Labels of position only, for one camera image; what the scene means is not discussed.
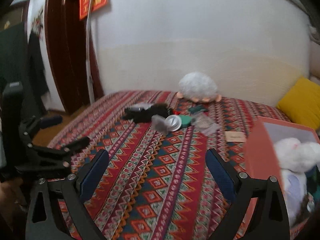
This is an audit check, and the yellow cushion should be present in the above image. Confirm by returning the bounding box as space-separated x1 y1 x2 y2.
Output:
277 76 319 131

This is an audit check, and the black nike sock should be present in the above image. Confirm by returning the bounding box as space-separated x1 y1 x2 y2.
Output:
122 103 173 124

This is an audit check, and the white dog plush red bib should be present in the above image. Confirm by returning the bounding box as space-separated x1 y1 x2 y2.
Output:
273 138 319 173

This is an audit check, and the grey hedgehog plush toy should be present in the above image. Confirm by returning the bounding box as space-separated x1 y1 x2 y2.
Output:
176 72 222 103

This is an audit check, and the white plush purple gingham bib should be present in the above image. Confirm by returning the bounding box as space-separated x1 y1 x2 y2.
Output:
281 169 309 228

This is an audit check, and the clear packaged item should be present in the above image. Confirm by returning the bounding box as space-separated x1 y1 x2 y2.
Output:
191 112 219 136

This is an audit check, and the clear plastic box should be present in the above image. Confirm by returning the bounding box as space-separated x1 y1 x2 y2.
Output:
151 115 169 136

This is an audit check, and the white pipe on wall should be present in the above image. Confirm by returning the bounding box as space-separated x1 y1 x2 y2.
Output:
86 0 94 105

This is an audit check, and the patterned red bedspread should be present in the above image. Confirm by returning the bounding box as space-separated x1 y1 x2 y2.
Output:
49 91 287 239

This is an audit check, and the salmon pink storage box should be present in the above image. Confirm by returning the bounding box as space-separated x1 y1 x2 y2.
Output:
242 115 320 235

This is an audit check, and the dark green packet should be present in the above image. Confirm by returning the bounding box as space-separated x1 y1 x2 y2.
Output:
188 105 208 115

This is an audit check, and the small beige card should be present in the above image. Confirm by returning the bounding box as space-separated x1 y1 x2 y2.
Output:
225 131 246 142

